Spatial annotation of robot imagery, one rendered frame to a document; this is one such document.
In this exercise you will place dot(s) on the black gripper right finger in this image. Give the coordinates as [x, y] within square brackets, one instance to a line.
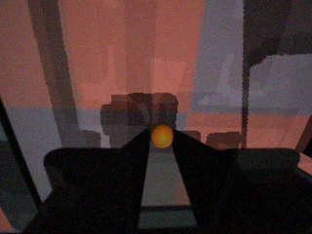
[208, 173]

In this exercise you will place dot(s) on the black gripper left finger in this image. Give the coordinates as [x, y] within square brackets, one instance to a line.
[125, 166]

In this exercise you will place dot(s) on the brown ball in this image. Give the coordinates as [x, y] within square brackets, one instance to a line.
[153, 128]

